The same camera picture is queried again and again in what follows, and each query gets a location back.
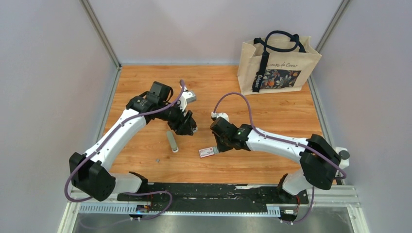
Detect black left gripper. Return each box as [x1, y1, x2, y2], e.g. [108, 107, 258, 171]
[158, 100, 194, 136]

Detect red white staple box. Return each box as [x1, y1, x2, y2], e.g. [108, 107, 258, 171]
[199, 146, 219, 158]

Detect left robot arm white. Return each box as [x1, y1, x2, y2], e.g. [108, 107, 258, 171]
[64, 80, 197, 202]

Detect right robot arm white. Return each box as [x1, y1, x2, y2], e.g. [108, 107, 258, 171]
[210, 116, 350, 203]

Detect beige tote bag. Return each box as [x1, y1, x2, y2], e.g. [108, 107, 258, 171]
[237, 30, 322, 95]

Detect white bottle black cap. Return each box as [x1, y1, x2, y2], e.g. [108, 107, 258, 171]
[335, 147, 350, 169]

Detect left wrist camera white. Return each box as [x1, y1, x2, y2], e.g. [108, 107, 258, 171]
[177, 90, 197, 112]

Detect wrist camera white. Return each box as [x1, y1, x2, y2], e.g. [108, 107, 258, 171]
[177, 90, 197, 112]
[211, 112, 229, 122]

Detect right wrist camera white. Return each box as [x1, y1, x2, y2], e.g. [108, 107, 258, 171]
[211, 112, 229, 122]

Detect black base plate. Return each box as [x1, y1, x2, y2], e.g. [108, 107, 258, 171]
[117, 183, 309, 213]

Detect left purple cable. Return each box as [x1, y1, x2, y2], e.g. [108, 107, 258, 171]
[64, 79, 187, 222]

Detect purple cable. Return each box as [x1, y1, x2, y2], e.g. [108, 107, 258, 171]
[64, 79, 187, 222]
[211, 92, 347, 225]

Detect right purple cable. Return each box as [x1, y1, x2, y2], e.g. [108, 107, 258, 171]
[211, 92, 347, 225]

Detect slotted aluminium rail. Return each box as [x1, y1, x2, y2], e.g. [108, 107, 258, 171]
[78, 183, 361, 217]

